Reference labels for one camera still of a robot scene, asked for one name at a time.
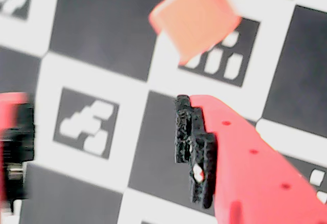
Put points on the orange cube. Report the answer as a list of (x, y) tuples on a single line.
[(194, 22)]

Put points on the black white marker mat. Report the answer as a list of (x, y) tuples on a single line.
[(102, 29)]

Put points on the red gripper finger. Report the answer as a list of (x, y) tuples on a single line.
[(250, 178), (15, 132)]

